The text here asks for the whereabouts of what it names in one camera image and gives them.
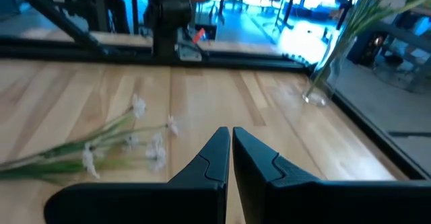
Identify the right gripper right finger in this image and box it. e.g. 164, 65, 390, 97
232, 126, 431, 224

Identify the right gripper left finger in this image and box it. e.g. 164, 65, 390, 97
43, 126, 231, 224

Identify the white artificial flower bunch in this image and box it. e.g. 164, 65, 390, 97
0, 94, 180, 185
311, 0, 431, 96

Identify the white artificial flower sprig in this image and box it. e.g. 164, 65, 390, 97
336, 0, 431, 50

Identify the clear glass vase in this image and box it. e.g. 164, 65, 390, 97
301, 35, 358, 108

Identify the black hazard-striped floor mat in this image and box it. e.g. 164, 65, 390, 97
281, 50, 314, 67

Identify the black aluminium table frame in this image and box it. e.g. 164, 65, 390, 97
0, 37, 431, 181

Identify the black diagonal frame strut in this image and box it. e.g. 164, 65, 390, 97
8, 0, 114, 56

